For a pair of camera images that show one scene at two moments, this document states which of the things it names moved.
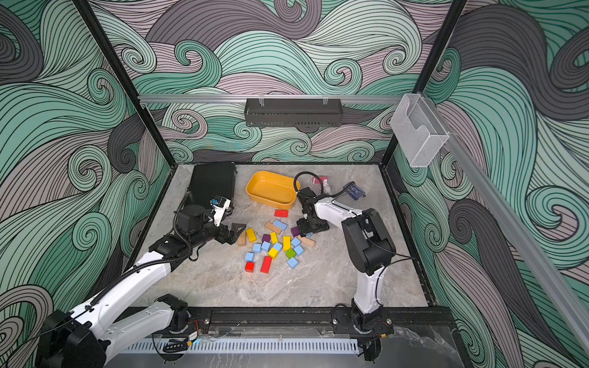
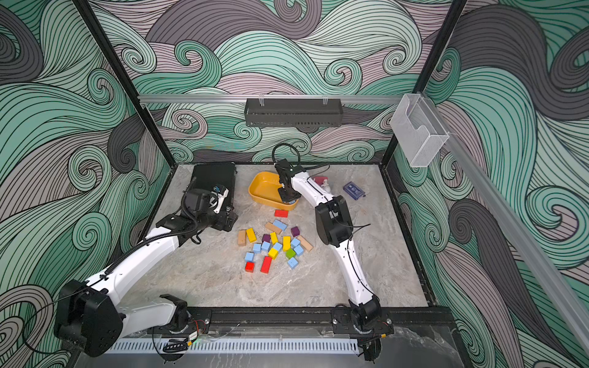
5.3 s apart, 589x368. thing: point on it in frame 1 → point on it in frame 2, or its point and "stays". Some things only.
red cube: x=249 y=267 stays
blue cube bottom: x=292 y=262 stays
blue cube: x=298 y=250 stays
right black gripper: x=304 y=229 → x=284 y=198
